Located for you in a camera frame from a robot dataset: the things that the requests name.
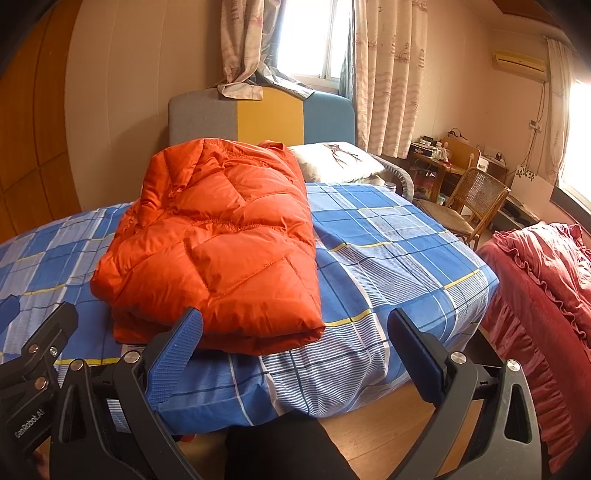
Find white air conditioner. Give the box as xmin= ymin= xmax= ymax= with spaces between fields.
xmin=492 ymin=51 xmax=548 ymax=83

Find grey yellow blue headboard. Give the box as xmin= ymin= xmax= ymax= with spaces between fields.
xmin=168 ymin=87 xmax=356 ymax=146

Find orange puffer down jacket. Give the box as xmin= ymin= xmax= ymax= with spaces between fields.
xmin=90 ymin=138 xmax=325 ymax=355

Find wooden wardrobe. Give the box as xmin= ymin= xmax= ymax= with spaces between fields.
xmin=1 ymin=1 xmax=81 ymax=241

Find blue plaid bed sheet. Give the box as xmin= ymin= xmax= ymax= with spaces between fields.
xmin=1 ymin=184 xmax=498 ymax=434

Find wooden desk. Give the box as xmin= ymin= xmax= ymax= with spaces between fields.
xmin=408 ymin=134 xmax=481 ymax=203

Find white printed pillow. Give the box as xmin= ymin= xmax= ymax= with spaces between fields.
xmin=288 ymin=141 xmax=385 ymax=184

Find wicker wooden chair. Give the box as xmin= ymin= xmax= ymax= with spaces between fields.
xmin=416 ymin=168 xmax=510 ymax=250

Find red ruffled bed cover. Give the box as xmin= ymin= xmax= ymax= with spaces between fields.
xmin=477 ymin=222 xmax=590 ymax=473

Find pink patterned curtain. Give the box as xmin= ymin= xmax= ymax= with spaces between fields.
xmin=353 ymin=0 xmax=428 ymax=158

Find black trouser leg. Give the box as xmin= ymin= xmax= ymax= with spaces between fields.
xmin=224 ymin=411 xmax=356 ymax=479

